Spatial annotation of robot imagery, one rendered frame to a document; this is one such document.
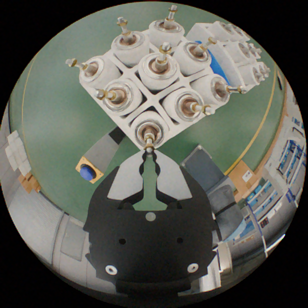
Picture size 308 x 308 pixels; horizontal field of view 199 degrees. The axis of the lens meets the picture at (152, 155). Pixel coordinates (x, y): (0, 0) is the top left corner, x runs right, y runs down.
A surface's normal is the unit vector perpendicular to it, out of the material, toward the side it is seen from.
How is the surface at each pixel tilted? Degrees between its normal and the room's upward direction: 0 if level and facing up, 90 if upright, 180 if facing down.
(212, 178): 90
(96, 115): 0
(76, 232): 90
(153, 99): 0
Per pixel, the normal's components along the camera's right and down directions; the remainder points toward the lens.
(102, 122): 0.04, 0.54
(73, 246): 0.58, -0.70
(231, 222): -0.55, -0.69
